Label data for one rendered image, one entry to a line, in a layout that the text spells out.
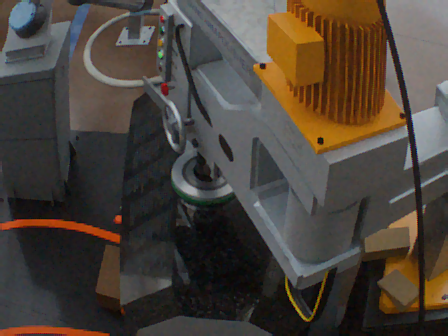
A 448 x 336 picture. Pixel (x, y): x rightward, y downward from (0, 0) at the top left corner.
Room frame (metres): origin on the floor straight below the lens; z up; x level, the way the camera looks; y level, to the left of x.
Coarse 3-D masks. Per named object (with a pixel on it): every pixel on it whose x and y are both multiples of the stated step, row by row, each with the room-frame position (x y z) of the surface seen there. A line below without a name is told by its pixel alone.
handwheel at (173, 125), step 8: (168, 104) 1.91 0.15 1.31; (168, 112) 1.92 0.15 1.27; (176, 112) 1.87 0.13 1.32; (168, 120) 1.90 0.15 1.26; (176, 120) 1.86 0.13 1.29; (184, 120) 1.90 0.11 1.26; (192, 120) 1.91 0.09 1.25; (168, 128) 1.89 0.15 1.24; (176, 128) 1.86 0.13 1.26; (184, 128) 1.84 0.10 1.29; (168, 136) 1.91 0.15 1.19; (176, 136) 1.89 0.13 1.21; (184, 136) 1.83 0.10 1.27; (176, 144) 1.88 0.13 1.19; (184, 144) 1.83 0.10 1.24
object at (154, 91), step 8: (144, 80) 2.41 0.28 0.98; (144, 88) 2.40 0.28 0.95; (152, 88) 2.33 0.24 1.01; (152, 96) 2.33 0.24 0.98; (160, 96) 2.26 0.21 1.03; (160, 104) 2.26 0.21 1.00; (192, 136) 2.02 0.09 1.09; (192, 144) 1.99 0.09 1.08; (200, 144) 1.97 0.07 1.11; (200, 152) 1.97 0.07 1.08; (208, 168) 1.84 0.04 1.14
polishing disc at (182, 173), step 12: (192, 156) 2.13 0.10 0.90; (180, 168) 2.08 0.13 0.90; (192, 168) 2.08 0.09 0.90; (180, 180) 2.03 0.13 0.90; (192, 180) 2.03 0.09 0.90; (216, 180) 2.03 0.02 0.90; (192, 192) 1.98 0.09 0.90; (204, 192) 1.99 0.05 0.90; (216, 192) 1.99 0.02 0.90; (228, 192) 1.99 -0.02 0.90
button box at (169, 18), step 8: (160, 8) 2.10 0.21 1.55; (168, 8) 2.09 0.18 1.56; (168, 16) 2.04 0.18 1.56; (160, 24) 2.10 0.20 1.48; (168, 24) 2.04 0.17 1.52; (168, 32) 2.04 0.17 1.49; (168, 40) 2.04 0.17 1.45; (160, 48) 2.09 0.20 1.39; (168, 48) 2.04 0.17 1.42; (168, 56) 2.04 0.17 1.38; (168, 64) 2.04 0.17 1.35; (168, 72) 2.04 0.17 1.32; (168, 80) 2.05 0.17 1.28
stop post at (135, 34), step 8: (128, 24) 3.98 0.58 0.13; (136, 24) 3.98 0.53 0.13; (128, 32) 3.98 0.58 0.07; (136, 32) 3.98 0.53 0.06; (144, 32) 4.04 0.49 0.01; (152, 32) 4.03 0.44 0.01; (120, 40) 3.97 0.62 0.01; (128, 40) 3.97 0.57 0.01; (136, 40) 3.96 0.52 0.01; (144, 40) 3.95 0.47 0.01
